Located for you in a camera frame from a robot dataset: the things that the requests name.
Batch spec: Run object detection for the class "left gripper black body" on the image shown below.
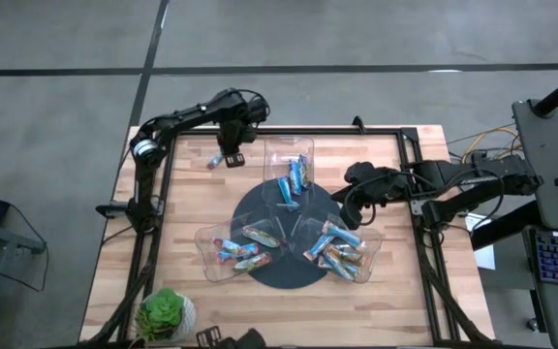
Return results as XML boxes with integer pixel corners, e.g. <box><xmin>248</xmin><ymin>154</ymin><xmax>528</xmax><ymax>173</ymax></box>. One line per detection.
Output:
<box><xmin>216</xmin><ymin>105</ymin><xmax>258</xmax><ymax>156</ymax></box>

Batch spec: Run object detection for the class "white paper sheet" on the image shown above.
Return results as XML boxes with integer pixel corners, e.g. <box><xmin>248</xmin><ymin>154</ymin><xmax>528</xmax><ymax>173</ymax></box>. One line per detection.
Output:
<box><xmin>463</xmin><ymin>212</ymin><xmax>497</xmax><ymax>271</ymax></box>

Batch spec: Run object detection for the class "black cart crossbar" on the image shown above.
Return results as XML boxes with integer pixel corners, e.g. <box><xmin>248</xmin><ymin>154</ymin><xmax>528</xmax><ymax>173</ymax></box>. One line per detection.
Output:
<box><xmin>470</xmin><ymin>200</ymin><xmax>543</xmax><ymax>252</ymax></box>

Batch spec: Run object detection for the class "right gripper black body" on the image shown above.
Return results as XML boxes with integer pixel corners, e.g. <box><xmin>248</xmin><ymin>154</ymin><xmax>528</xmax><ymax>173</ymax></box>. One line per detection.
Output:
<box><xmin>351</xmin><ymin>167</ymin><xmax>412</xmax><ymax>208</ymax></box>

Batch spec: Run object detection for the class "black round mat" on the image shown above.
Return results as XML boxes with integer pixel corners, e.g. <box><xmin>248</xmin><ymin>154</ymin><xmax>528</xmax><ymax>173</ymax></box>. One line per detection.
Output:
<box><xmin>230</xmin><ymin>176</ymin><xmax>347</xmax><ymax>291</ymax></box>

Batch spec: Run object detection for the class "grey metal stand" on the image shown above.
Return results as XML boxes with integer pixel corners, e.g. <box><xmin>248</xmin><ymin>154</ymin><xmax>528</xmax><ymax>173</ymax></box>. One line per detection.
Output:
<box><xmin>0</xmin><ymin>217</ymin><xmax>47</xmax><ymax>349</ymax></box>

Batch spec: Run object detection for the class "clear plastic bin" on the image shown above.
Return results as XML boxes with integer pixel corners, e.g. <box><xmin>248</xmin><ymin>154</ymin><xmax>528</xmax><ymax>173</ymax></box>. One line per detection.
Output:
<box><xmin>288</xmin><ymin>216</ymin><xmax>385</xmax><ymax>284</ymax></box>
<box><xmin>260</xmin><ymin>136</ymin><xmax>315</xmax><ymax>215</ymax></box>
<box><xmin>194</xmin><ymin>216</ymin><xmax>289</xmax><ymax>284</ymax></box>

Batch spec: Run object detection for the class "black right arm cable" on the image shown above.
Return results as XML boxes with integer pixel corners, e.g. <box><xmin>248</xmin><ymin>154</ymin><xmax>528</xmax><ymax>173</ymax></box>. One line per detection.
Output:
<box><xmin>342</xmin><ymin>170</ymin><xmax>435</xmax><ymax>228</ymax></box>

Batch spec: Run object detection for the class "potted green succulent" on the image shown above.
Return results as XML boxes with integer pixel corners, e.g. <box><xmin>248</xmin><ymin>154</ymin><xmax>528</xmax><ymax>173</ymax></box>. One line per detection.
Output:
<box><xmin>135</xmin><ymin>287</ymin><xmax>198</xmax><ymax>348</ymax></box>

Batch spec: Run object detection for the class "blue-wrapped Chewy granola bar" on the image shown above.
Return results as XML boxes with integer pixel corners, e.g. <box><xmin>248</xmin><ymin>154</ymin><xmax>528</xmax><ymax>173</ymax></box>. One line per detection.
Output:
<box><xmin>205</xmin><ymin>152</ymin><xmax>227</xmax><ymax>172</ymax></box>

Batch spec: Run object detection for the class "blue snack packet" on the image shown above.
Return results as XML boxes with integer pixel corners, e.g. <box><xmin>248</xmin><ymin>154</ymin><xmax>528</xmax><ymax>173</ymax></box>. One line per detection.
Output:
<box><xmin>211</xmin><ymin>237</ymin><xmax>246</xmax><ymax>255</ymax></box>
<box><xmin>321</xmin><ymin>220</ymin><xmax>363</xmax><ymax>249</ymax></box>

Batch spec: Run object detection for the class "grey computer cart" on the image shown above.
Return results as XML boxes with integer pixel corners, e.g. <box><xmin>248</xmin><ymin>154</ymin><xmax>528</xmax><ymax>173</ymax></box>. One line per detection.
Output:
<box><xmin>511</xmin><ymin>99</ymin><xmax>558</xmax><ymax>349</ymax></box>

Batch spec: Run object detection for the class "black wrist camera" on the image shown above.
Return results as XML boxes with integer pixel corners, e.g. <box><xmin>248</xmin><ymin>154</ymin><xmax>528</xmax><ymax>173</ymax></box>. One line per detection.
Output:
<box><xmin>246</xmin><ymin>99</ymin><xmax>271</xmax><ymax>125</ymax></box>
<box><xmin>345</xmin><ymin>161</ymin><xmax>378</xmax><ymax>184</ymax></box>

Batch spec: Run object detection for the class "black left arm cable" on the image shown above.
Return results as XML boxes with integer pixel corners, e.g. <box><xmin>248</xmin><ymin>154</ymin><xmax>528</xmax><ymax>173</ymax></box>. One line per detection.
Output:
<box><xmin>232</xmin><ymin>88</ymin><xmax>271</xmax><ymax>115</ymax></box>

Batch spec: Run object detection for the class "black aluminium table frame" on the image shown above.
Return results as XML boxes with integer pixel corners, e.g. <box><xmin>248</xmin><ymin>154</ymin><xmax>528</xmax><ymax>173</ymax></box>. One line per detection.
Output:
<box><xmin>80</xmin><ymin>125</ymin><xmax>497</xmax><ymax>349</ymax></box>

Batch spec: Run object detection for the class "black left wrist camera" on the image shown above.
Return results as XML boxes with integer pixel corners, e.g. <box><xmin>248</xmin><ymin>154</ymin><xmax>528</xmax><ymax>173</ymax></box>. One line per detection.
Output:
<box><xmin>246</xmin><ymin>99</ymin><xmax>271</xmax><ymax>125</ymax></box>

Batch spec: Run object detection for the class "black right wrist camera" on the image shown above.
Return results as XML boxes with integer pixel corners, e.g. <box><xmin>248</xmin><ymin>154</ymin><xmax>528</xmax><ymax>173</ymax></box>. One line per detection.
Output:
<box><xmin>345</xmin><ymin>161</ymin><xmax>378</xmax><ymax>184</ymax></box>

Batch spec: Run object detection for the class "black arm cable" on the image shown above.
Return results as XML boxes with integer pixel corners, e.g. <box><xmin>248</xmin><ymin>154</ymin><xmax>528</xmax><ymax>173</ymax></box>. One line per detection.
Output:
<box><xmin>232</xmin><ymin>88</ymin><xmax>271</xmax><ymax>115</ymax></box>
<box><xmin>342</xmin><ymin>170</ymin><xmax>435</xmax><ymax>228</ymax></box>

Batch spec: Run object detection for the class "orange cable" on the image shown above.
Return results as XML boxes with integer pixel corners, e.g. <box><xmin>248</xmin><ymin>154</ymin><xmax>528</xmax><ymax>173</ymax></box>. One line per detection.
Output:
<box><xmin>448</xmin><ymin>126</ymin><xmax>522</xmax><ymax>164</ymax></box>

